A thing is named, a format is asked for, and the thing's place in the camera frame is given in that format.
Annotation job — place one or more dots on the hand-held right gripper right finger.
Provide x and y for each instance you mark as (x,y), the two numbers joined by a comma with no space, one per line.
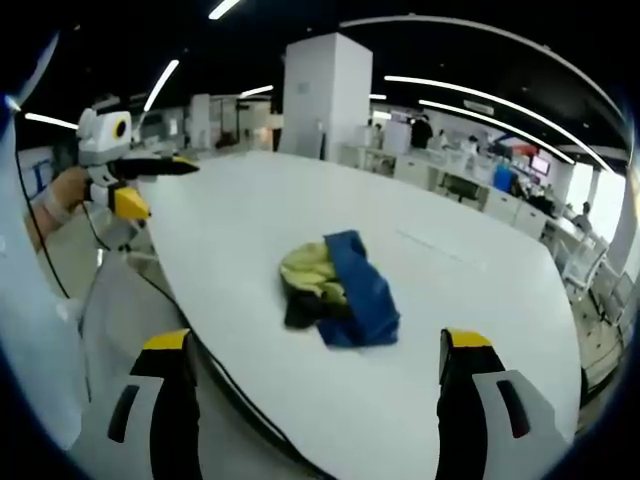
(480,400)

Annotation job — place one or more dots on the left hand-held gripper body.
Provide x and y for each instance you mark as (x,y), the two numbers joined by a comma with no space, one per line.
(102,135)

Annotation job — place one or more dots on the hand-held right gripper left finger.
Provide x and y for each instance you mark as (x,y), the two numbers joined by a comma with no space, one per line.
(150,400)

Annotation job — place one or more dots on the blue yellow black garment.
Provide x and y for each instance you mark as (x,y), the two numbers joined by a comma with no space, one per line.
(350,290)

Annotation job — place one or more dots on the person's left hand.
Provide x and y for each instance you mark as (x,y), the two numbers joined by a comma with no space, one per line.
(62,197)

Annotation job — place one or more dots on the ceiling light strip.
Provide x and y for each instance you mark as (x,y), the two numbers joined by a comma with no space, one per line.
(256,91)
(500,102)
(50,120)
(500,125)
(222,9)
(161,85)

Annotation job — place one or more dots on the white square pillar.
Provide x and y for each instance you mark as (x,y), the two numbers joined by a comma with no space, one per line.
(325,95)

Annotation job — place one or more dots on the blue container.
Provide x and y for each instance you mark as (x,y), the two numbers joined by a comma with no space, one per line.
(504,177)

